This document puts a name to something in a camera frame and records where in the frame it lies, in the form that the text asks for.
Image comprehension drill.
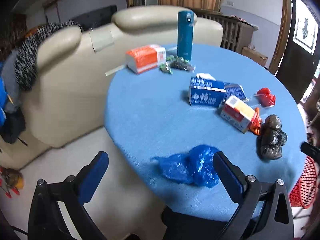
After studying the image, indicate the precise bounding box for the red mesh trash basket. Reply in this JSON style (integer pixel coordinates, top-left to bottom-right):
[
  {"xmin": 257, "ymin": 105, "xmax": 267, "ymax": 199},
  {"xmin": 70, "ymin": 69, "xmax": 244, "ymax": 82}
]
[{"xmin": 289, "ymin": 157, "xmax": 317, "ymax": 209}]

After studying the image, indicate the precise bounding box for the black plastic bag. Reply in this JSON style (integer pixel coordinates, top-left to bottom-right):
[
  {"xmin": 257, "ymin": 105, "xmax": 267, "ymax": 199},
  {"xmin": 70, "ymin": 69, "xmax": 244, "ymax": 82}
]
[{"xmin": 257, "ymin": 114, "xmax": 287, "ymax": 161}]

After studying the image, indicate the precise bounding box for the blue plastic bag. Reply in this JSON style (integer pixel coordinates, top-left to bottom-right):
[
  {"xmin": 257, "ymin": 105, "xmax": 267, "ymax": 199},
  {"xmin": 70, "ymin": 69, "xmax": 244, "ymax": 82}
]
[{"xmin": 151, "ymin": 145, "xmax": 219, "ymax": 188}]

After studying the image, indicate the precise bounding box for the orange wrapper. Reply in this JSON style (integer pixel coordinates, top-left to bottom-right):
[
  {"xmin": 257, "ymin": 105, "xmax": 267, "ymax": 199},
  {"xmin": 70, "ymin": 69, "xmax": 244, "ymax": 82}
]
[{"xmin": 249, "ymin": 107, "xmax": 263, "ymax": 136}]

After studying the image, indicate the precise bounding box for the cream leather sofa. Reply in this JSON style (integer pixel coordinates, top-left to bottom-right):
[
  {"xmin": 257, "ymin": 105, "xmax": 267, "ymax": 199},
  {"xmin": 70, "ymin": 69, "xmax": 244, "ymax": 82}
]
[{"xmin": 0, "ymin": 4, "xmax": 224, "ymax": 240}]

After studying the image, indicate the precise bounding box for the red yellow small box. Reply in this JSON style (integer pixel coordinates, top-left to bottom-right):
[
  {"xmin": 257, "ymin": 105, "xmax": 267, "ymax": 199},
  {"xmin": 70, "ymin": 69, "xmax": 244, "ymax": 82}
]
[{"xmin": 220, "ymin": 95, "xmax": 257, "ymax": 133}]

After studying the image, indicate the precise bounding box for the red plastic wrapper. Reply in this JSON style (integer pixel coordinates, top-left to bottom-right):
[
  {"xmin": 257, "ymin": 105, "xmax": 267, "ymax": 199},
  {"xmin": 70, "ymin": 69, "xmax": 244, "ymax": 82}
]
[{"xmin": 256, "ymin": 88, "xmax": 276, "ymax": 107}]

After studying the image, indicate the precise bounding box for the flattened blue carton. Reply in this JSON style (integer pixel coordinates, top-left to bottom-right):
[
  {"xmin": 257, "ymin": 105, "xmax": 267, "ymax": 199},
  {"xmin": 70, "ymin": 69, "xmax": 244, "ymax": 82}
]
[{"xmin": 224, "ymin": 82, "xmax": 247, "ymax": 101}]

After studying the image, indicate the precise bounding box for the blue tablecloth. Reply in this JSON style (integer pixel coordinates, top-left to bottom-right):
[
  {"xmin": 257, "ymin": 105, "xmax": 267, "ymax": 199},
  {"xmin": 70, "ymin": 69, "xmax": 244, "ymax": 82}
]
[{"xmin": 104, "ymin": 44, "xmax": 306, "ymax": 221}]

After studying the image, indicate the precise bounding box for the blue milk carton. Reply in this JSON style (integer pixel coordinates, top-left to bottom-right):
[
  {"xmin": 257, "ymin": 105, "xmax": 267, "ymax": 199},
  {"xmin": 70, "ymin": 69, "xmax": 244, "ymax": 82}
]
[{"xmin": 188, "ymin": 77, "xmax": 226, "ymax": 108}]

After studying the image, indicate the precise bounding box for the dark door with glass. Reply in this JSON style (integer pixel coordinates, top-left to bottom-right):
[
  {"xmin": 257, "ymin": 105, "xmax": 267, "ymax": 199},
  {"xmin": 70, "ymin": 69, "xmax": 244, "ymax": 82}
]
[{"xmin": 276, "ymin": 0, "xmax": 319, "ymax": 103}]

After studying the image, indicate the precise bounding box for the black white patterned garment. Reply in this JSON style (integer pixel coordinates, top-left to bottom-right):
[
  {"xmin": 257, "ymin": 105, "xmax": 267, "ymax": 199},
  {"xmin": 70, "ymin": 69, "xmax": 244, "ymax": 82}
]
[{"xmin": 14, "ymin": 20, "xmax": 84, "ymax": 92}]

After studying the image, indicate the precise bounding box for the white plastic strip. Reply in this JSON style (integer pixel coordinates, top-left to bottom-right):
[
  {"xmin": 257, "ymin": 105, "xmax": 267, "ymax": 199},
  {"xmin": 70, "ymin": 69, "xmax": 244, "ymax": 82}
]
[{"xmin": 105, "ymin": 64, "xmax": 126, "ymax": 76}]

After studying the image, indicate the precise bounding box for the green candy bag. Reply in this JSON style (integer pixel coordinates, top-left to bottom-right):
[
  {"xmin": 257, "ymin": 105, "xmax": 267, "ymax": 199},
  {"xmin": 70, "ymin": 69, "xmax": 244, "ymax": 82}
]
[{"xmin": 159, "ymin": 55, "xmax": 196, "ymax": 75}]

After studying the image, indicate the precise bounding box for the wooden slatted crib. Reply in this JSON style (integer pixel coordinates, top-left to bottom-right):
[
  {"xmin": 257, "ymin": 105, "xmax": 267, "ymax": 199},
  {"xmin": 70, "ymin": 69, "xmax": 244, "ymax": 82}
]
[{"xmin": 195, "ymin": 9, "xmax": 257, "ymax": 54}]

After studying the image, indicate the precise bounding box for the orange white carton box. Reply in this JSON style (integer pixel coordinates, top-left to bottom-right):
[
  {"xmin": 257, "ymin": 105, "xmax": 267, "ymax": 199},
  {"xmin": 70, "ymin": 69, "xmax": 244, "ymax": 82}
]
[{"xmin": 125, "ymin": 44, "xmax": 166, "ymax": 74}]

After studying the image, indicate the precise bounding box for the teal thermos bottle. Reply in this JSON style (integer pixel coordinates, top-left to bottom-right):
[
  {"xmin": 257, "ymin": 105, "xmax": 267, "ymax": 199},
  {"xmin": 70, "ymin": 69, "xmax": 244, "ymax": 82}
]
[{"xmin": 177, "ymin": 11, "xmax": 195, "ymax": 61}]

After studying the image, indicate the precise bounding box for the black television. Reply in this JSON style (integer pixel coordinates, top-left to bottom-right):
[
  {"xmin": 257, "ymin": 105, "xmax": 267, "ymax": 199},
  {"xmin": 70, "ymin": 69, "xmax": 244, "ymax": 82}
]
[{"xmin": 71, "ymin": 5, "xmax": 117, "ymax": 31}]

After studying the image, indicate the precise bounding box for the cardboard box by wall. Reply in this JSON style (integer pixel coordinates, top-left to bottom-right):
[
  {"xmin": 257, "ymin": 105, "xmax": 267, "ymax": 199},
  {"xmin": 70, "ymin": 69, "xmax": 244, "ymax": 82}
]
[{"xmin": 241, "ymin": 47, "xmax": 268, "ymax": 67}]

